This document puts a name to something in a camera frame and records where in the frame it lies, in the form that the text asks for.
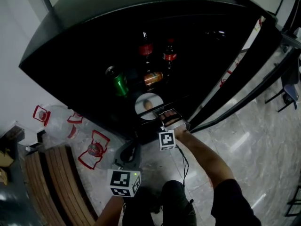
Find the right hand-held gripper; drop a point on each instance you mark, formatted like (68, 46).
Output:
(167, 140)

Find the green drink can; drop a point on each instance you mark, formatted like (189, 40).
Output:
(120, 82)

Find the person's right hand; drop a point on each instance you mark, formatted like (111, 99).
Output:
(169, 118)

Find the grey chair blue seat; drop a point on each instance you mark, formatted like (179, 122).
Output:
(290, 92)

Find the white round plate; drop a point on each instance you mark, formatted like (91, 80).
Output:
(156, 101)

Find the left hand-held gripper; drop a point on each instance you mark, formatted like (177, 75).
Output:
(122, 180)

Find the wooden slatted bench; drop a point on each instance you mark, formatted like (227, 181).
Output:
(58, 185)

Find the black mini fridge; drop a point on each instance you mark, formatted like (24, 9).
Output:
(82, 43)

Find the copper drink can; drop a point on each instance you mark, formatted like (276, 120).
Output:
(153, 78)

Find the black metal table frame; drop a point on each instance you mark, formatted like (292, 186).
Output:
(295, 204)

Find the person's dark trousers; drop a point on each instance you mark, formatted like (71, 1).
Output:
(174, 204)

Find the brown egg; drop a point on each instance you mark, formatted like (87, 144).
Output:
(147, 104)

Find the flat cardboard box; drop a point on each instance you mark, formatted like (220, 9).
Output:
(5, 158)

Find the person's left forearm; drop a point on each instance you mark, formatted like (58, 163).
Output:
(110, 211)

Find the person's right forearm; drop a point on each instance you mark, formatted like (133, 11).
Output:
(207, 154)

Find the dark cola bottle red label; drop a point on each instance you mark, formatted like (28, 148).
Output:
(145, 48)
(169, 54)

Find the person's dark shirt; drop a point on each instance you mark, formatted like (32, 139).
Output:
(235, 208)

